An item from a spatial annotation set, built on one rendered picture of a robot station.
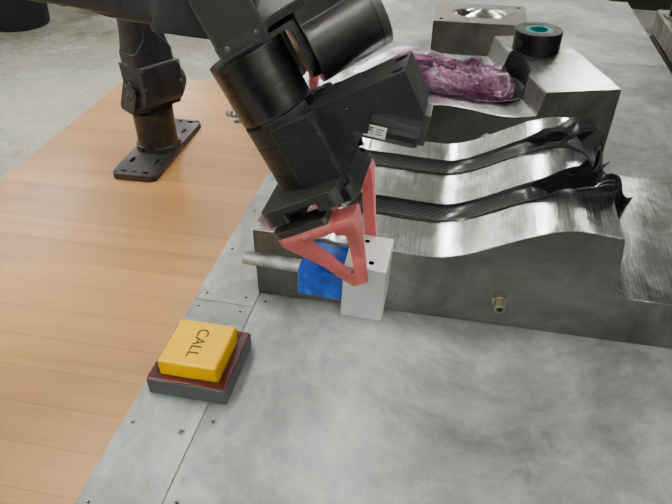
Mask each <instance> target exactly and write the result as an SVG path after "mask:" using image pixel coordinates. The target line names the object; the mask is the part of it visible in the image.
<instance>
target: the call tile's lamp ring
mask: <svg viewBox="0 0 672 504"><path fill-rule="evenodd" d="M237 336H239V337H241V338H240V340H239V342H238V344H237V347H236V349H235V351H234V353H233V355H232V357H231V360H230V362H229V364H228V366H227V368H226V370H225V372H224V375H223V377H222V379H221V381H220V383H219V384H218V383H212V382H206V381H200V380H194V379H188V378H182V377H176V376H170V375H164V374H158V373H157V372H158V370H159V365H158V359H157V361H156V363H155V364H154V366H153V368H152V369H151V371H150V373H149V374H148V376H147V378H148V379H154V380H160V381H166V382H172V383H178V384H184V385H191V386H197V387H203V388H209V389H215V390H221V391H224V389H225V387H226V385H227V383H228V381H229V378H230V376H231V374H232V372H233V369H234V367H235V365H236V363H237V361H238V358H239V356H240V354H241V352H242V349H243V347H244V345H245V343H246V340H247V338H248V336H249V333H247V332H240V331H237Z"/></svg>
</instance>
